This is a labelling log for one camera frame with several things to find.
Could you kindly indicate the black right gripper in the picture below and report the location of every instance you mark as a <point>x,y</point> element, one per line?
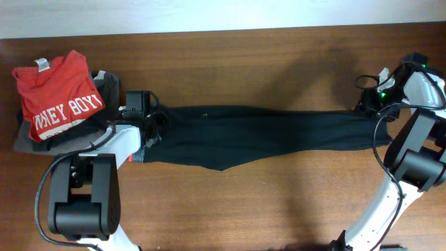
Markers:
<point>368,101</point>

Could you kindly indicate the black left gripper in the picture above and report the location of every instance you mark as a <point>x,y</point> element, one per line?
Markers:
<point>164,123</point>

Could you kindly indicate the black leggings red waistband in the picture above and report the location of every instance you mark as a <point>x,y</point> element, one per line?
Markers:
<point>221,137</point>

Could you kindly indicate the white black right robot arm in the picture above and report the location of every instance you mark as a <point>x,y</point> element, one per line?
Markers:
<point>414,161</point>

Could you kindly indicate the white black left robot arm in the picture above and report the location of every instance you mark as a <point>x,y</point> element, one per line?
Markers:
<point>84,195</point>

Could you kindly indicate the red printed t-shirt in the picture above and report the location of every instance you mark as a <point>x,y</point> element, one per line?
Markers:
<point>58,98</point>

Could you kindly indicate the grey folded garment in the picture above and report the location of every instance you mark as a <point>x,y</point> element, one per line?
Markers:
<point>109,90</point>

